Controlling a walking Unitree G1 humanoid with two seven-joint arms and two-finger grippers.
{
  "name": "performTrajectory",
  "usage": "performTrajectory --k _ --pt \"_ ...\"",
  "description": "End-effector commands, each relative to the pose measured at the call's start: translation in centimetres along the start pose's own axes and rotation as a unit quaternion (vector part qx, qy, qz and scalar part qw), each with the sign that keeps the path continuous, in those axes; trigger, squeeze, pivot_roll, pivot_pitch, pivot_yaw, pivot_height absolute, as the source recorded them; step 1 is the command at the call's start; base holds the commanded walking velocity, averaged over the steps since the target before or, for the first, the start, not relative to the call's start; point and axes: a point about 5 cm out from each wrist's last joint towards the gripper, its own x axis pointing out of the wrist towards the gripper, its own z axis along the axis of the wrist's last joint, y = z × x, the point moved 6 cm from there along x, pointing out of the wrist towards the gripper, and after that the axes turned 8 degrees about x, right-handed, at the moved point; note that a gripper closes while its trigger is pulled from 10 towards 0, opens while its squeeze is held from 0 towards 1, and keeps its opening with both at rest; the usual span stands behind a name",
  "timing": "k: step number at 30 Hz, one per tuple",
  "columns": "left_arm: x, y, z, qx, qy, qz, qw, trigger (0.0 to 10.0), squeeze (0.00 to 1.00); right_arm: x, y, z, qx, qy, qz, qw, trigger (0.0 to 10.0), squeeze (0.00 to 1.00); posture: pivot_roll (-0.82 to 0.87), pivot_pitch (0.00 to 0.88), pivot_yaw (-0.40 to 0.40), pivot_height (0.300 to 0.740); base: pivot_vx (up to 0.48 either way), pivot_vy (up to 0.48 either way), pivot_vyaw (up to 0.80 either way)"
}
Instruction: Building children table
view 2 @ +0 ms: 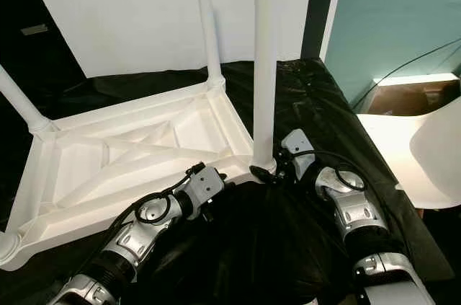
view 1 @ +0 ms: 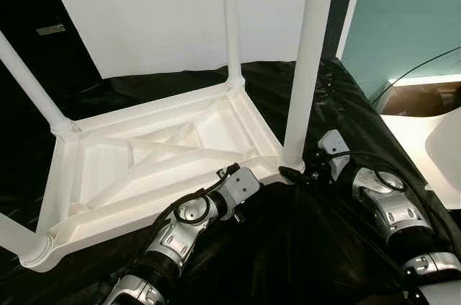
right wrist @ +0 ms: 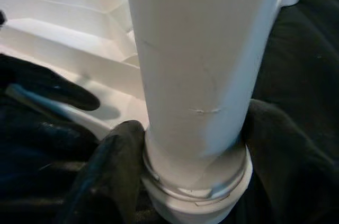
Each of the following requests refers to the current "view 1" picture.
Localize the small grey wall plate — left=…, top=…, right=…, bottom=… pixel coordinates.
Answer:
left=36, top=24, right=67, bottom=37

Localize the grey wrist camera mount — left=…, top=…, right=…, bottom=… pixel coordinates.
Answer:
left=216, top=167, right=262, bottom=213
left=317, top=130, right=352, bottom=177

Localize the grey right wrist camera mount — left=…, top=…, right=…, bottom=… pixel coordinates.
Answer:
left=317, top=130, right=352, bottom=177

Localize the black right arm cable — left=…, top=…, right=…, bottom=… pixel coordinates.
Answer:
left=319, top=149, right=409, bottom=195

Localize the brown cardboard box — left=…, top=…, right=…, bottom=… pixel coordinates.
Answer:
left=378, top=81, right=461, bottom=117

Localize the white plastic table top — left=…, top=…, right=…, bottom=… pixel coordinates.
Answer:
left=22, top=80, right=296, bottom=274

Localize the thin black wall cable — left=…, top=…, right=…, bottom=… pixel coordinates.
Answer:
left=369, top=45, right=461, bottom=108

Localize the white plastic chair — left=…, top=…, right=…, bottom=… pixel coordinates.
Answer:
left=380, top=107, right=461, bottom=211

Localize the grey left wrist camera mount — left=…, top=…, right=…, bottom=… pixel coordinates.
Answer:
left=216, top=167, right=262, bottom=213

